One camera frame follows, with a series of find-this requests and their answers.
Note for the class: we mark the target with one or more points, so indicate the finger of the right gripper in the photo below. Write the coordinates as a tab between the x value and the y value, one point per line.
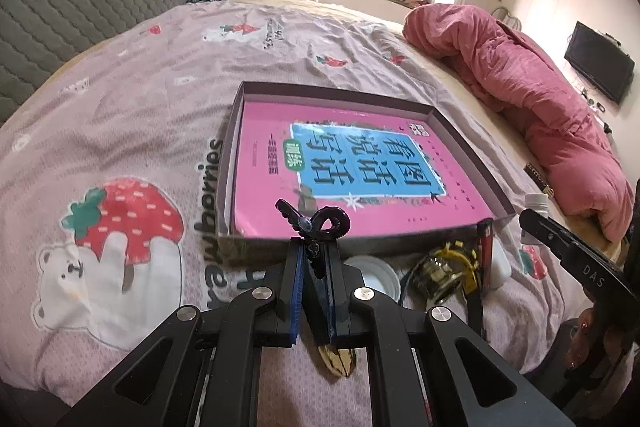
555	234

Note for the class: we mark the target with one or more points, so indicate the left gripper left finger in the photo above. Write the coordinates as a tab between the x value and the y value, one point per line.
200	368

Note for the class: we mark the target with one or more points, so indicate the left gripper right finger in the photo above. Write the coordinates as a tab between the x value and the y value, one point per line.
428	368

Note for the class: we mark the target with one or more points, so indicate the small white pill bottle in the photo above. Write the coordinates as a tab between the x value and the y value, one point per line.
532	218

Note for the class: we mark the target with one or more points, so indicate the yellow black wrist watch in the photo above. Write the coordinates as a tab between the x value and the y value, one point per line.
470	290

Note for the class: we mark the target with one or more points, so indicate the black gold lipstick tube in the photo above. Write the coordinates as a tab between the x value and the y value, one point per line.
326	307

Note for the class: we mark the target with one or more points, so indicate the black hair claw clip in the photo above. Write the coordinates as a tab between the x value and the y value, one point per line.
326	224

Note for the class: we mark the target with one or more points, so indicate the white earbuds case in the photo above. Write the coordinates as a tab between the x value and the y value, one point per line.
500	268

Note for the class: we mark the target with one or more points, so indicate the gold lipstick cap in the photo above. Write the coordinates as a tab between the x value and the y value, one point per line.
439	274

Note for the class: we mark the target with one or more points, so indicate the black gold small packet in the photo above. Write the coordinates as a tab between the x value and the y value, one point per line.
539	180

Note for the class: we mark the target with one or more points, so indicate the red black lighter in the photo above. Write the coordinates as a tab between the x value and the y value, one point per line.
485	238

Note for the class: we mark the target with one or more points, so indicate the beige mattress sheet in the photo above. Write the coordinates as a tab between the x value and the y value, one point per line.
404	66

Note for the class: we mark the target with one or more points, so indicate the pink crumpled duvet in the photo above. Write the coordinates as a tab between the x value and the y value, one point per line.
512	75

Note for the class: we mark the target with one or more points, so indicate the white plastic bottle cap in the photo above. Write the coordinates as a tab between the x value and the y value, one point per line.
377	274

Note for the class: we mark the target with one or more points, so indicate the pink book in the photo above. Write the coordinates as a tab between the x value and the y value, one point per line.
392	175

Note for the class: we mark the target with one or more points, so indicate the shallow grey cardboard box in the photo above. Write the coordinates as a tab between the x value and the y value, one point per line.
236	248

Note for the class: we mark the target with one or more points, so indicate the pink strawberry bed sheet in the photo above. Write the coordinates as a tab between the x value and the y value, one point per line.
108	208

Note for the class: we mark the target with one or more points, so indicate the wall mounted black television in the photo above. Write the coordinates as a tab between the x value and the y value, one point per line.
601	61

